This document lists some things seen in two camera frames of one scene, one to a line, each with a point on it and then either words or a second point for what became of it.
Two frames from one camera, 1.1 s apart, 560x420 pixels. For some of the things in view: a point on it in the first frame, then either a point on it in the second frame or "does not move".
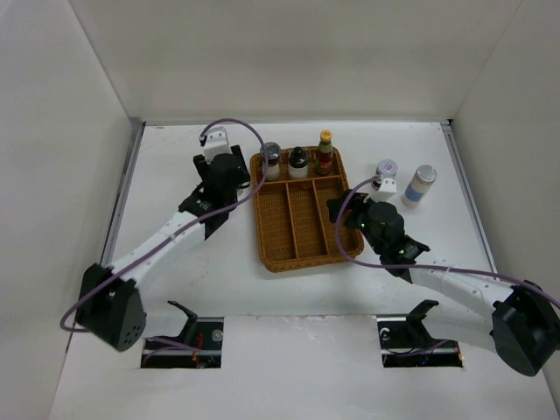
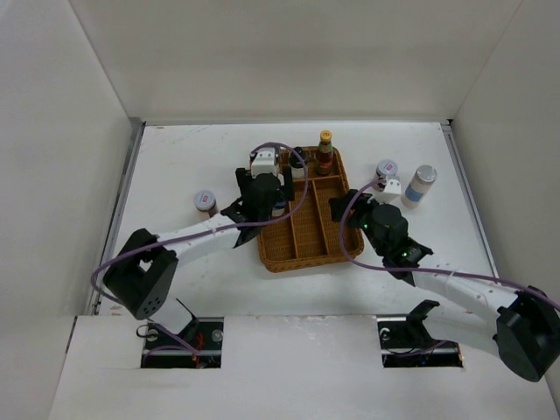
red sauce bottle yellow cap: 325,154 does not move
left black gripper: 203,165 -> 286,195
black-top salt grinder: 297,163 does not move
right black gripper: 353,200 does not move
